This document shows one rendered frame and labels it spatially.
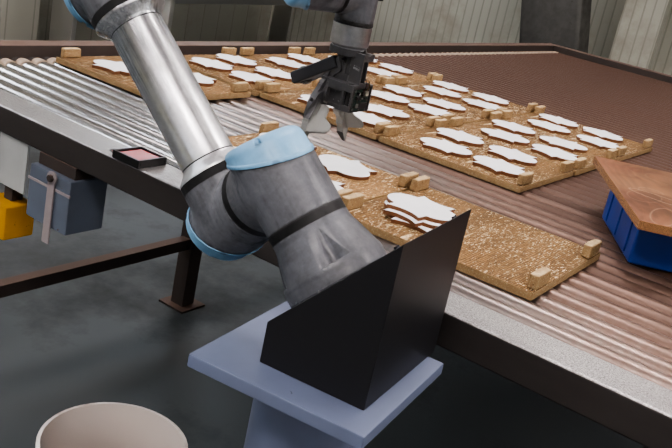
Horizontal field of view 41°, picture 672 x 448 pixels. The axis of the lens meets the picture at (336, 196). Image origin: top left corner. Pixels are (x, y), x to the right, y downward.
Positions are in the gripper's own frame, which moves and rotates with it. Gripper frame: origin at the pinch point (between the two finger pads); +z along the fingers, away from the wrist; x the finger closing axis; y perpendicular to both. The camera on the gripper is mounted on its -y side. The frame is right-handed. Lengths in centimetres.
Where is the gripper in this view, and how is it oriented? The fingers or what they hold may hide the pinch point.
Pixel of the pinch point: (319, 143)
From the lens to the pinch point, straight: 178.6
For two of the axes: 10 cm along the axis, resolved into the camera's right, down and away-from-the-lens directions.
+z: -2.0, 9.3, 3.0
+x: 5.5, -1.4, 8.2
